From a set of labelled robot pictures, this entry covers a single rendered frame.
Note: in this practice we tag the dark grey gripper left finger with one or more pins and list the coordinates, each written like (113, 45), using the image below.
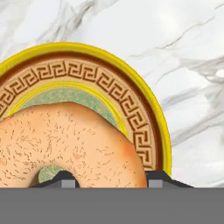
(64, 178)

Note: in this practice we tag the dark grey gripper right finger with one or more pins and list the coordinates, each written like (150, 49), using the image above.
(159, 178)

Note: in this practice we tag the yellow rimmed patterned plate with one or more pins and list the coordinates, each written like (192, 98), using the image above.
(116, 87)

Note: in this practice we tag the tan bagel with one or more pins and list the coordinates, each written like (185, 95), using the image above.
(73, 145)

